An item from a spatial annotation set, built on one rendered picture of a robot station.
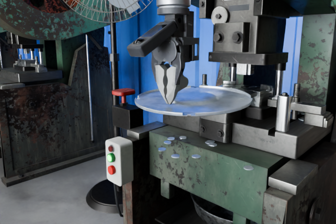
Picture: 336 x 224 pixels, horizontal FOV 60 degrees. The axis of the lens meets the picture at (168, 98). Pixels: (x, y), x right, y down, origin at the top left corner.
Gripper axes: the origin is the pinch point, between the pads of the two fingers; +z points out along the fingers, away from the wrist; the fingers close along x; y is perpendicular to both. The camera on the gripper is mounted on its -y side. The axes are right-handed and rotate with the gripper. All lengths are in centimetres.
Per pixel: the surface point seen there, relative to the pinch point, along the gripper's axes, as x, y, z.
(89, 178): 119, 49, 80
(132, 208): 21.6, 6.5, 40.2
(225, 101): -8.2, 12.0, 1.2
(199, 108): -7.1, 2.9, 1.6
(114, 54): 85, 48, -5
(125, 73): 201, 149, 23
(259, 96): -7.4, 31.5, 2.9
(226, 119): -4.5, 18.7, 7.8
